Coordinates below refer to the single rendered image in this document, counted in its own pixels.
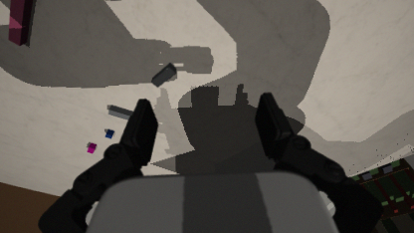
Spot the pink rod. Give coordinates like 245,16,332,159
9,0,33,46

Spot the dark grey rectangular rod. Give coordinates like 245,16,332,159
151,63,176,87
108,105,133,120

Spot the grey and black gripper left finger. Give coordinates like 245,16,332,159
38,99,158,233

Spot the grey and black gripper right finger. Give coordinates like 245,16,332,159
255,93,384,233

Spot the small blue cube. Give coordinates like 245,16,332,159
105,129,114,139

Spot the magenta rectangular block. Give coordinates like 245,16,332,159
88,143,97,153

